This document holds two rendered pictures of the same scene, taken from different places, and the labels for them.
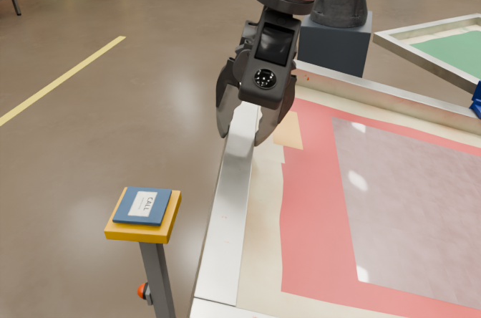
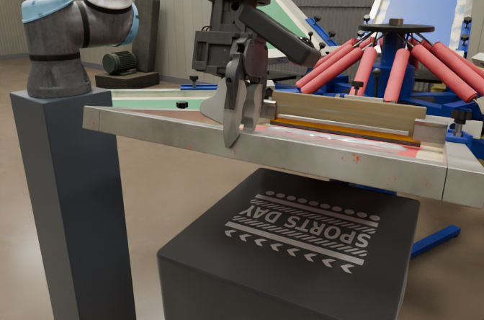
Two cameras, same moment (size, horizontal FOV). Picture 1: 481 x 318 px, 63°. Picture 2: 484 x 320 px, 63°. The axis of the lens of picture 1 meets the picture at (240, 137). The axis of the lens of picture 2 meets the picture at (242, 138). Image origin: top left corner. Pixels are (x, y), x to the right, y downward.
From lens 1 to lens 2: 0.55 m
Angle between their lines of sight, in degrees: 61
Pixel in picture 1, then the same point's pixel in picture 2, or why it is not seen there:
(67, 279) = not seen: outside the picture
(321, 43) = (70, 114)
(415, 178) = not seen: hidden behind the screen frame
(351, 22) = (87, 87)
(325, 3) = (55, 76)
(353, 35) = (97, 96)
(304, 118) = not seen: hidden behind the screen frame
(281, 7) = not seen: outside the picture
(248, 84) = (308, 46)
